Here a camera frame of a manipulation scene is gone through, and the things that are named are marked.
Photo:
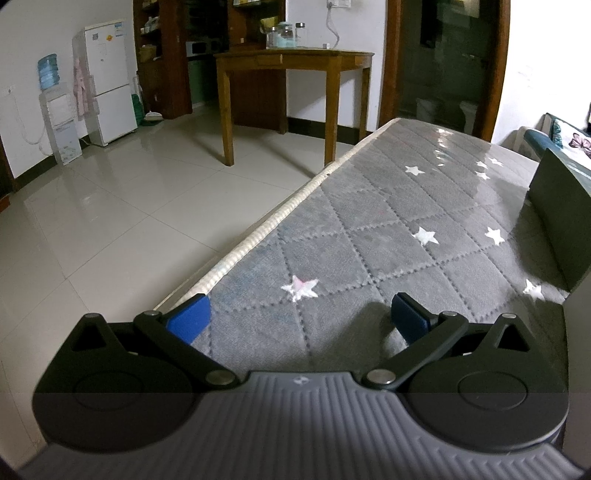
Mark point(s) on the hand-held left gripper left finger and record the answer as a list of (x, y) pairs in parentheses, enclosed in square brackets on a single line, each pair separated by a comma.
[(189, 318)]

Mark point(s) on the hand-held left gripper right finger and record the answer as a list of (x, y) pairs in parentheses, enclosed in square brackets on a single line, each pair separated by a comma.
[(408, 318)]

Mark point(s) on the grey star quilted desktop cover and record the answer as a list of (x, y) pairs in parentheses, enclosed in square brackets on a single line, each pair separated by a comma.
[(392, 217)]

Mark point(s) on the white broom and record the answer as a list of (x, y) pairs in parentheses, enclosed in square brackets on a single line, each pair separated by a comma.
[(152, 117)]

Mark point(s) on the white bucket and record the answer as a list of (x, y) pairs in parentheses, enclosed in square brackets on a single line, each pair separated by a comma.
[(428, 110)]

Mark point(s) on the white water dispenser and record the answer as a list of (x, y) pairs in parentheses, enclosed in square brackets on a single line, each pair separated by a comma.
[(60, 129)]

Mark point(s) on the white refrigerator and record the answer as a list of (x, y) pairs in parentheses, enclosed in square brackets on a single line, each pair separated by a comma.
[(111, 92)]

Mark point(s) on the butterfly-print cushion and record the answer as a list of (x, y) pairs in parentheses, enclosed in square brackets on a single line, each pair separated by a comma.
[(577, 142)]

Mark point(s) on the dark wooden cabinet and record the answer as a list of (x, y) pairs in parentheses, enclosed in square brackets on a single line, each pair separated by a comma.
[(171, 69)]

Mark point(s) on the pink towel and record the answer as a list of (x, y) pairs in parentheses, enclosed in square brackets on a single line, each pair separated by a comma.
[(81, 92)]

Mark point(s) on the white microwave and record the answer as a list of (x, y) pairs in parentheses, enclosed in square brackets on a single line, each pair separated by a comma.
[(202, 48)]

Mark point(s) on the brown wooden table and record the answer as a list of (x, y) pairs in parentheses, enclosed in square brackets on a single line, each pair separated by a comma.
[(291, 59)]

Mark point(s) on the blue water bottle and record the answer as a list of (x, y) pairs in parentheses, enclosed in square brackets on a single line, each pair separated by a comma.
[(48, 74)]

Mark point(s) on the clear glass jar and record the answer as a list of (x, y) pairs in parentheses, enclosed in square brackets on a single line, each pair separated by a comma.
[(272, 39)]

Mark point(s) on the glass jars on table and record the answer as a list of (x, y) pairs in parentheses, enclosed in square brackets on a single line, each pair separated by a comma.
[(286, 38)]

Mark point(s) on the black lidded glass jar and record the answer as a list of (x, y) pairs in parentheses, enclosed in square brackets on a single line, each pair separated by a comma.
[(300, 36)]

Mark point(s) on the brown wooden door frame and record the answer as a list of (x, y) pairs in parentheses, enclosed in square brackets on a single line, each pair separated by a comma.
[(390, 69)]

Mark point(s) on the white wall socket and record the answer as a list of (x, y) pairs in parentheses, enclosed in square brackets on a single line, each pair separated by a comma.
[(337, 3)]

